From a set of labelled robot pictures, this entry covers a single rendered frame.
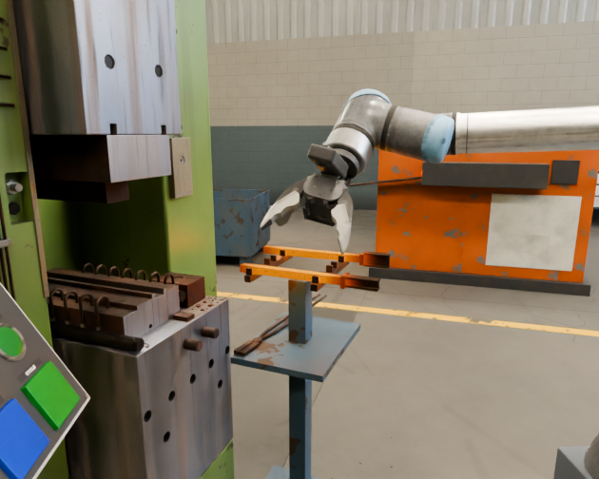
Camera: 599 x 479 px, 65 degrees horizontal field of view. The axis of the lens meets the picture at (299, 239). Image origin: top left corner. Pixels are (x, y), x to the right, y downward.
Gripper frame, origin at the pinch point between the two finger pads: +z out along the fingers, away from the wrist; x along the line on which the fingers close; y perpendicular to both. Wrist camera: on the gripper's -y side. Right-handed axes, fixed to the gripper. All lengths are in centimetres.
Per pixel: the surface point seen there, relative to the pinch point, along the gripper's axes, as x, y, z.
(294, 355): 11, 73, -1
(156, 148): 44.1, 9.2, -17.0
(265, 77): 370, 482, -573
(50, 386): 22.7, -2.6, 35.8
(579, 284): -134, 317, -214
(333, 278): 4, 50, -19
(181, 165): 54, 33, -30
